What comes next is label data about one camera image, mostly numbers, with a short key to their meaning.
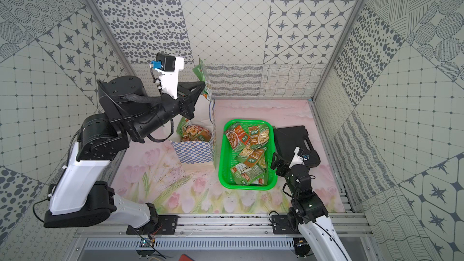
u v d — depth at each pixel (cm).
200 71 47
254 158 90
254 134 98
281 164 70
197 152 74
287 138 93
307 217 54
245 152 93
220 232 73
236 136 98
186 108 39
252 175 83
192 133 93
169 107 38
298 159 70
